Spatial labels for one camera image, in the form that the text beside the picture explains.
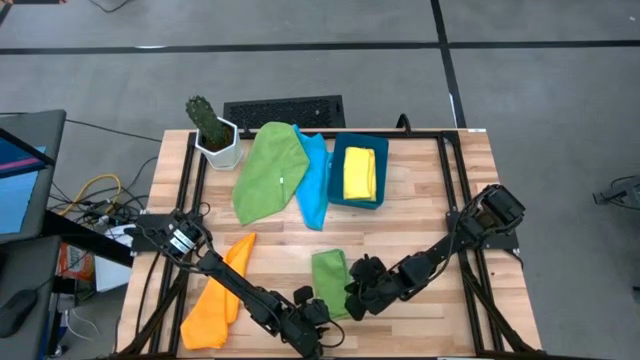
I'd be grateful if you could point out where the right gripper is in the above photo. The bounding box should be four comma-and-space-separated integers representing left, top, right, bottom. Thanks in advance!
344, 254, 401, 322

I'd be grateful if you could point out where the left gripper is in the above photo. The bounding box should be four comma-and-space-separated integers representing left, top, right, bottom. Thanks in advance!
279, 285, 332, 360

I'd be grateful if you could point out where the green microfiber towel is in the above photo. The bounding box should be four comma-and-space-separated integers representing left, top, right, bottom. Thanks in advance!
311, 248, 353, 321

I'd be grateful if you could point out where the yellow microfiber towel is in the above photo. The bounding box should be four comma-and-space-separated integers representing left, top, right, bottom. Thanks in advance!
342, 146, 378, 203

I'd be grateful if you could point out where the green towel with white tag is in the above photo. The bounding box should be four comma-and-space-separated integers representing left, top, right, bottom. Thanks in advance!
231, 121, 311, 227

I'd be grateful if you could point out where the orange microfiber towel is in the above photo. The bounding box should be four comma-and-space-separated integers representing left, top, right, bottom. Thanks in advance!
179, 231, 257, 351

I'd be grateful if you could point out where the light blue microfiber towel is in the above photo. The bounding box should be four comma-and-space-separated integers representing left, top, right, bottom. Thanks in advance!
292, 123, 335, 232

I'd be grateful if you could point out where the blue-green storage bin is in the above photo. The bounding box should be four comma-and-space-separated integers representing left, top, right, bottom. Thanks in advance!
327, 132, 390, 211

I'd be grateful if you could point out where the white hexagonal plant pot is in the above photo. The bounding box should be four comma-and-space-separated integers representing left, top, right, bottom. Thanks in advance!
193, 116, 245, 172

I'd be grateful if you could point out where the black keyboard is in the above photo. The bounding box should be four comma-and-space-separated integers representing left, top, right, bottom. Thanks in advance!
223, 94, 347, 130

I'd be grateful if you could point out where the white box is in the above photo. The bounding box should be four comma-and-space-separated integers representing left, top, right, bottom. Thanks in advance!
93, 253, 132, 294

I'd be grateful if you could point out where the white power strip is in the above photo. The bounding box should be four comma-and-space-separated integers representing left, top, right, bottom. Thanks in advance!
102, 223, 134, 239

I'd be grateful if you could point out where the green cactus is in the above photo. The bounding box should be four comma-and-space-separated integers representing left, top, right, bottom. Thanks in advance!
184, 94, 230, 151

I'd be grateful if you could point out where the orange package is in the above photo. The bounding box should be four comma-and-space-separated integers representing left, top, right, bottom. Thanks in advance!
58, 242, 96, 282

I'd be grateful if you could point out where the black stand foot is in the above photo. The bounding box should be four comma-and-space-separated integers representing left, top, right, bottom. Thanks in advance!
592, 174, 640, 211

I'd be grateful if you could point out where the black side desk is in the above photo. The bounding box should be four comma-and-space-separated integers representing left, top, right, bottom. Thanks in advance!
0, 209, 135, 360

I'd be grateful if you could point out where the black computer mouse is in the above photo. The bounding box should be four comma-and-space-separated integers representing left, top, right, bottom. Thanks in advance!
0, 288, 39, 339

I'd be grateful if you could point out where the black monitor with blue screen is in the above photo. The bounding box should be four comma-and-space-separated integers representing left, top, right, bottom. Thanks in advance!
0, 109, 67, 245

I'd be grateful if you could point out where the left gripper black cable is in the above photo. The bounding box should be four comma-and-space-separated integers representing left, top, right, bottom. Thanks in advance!
318, 319, 347, 350

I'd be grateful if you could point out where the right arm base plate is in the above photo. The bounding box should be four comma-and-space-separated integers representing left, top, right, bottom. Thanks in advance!
446, 209, 521, 251

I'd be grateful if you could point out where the black metal table frame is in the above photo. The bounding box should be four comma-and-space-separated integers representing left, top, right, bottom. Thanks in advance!
107, 128, 546, 360

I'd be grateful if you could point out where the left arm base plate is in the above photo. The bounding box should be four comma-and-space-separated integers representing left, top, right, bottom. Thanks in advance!
132, 213, 201, 251

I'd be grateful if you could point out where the black cable bundle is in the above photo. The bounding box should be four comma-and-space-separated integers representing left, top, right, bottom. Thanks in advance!
49, 156, 161, 226

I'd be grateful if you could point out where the yellow cable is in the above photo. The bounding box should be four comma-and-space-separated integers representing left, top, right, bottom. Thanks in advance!
58, 173, 123, 217

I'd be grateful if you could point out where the thin black floor cable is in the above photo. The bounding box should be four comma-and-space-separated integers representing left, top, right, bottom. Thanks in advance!
64, 118, 163, 144

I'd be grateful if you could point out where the black looped floor cable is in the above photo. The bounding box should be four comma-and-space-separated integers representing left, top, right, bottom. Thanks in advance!
88, 0, 132, 14

